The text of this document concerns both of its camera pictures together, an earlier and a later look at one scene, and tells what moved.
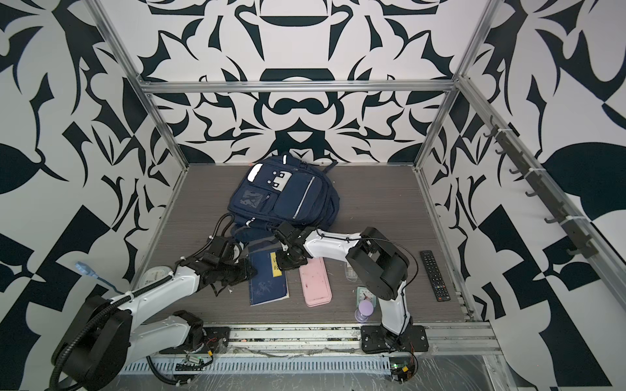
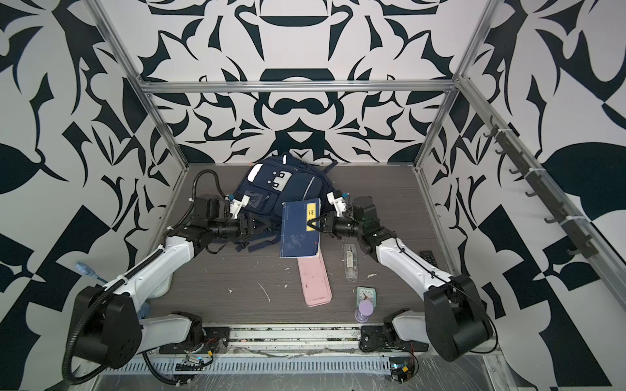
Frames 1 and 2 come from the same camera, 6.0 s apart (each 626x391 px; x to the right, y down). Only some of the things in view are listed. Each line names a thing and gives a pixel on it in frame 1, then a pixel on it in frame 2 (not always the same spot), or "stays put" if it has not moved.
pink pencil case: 315,283 stays put
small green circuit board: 400,367 stays put
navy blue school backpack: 275,192 stays put
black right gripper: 281,266 → 327,226
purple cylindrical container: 365,309 stays put
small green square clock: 364,293 stays put
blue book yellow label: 271,283 → 297,239
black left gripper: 248,272 → 250,226
